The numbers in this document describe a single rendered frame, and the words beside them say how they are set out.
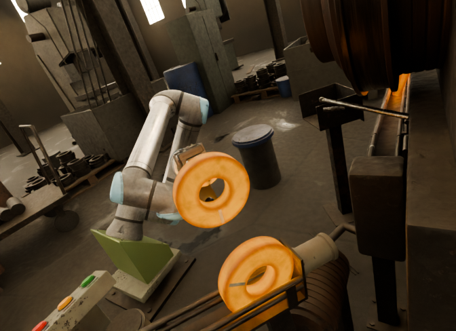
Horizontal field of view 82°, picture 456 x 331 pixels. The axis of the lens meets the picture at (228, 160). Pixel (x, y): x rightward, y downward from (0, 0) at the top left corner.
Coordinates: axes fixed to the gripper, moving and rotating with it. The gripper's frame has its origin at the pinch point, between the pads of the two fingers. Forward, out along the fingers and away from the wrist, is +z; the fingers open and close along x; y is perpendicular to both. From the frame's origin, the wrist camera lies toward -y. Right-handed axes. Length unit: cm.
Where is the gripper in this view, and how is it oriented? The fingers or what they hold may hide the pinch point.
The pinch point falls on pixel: (208, 182)
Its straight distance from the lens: 51.7
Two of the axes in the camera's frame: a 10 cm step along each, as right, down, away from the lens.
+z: 2.8, 0.5, -9.6
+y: -4.0, -9.0, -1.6
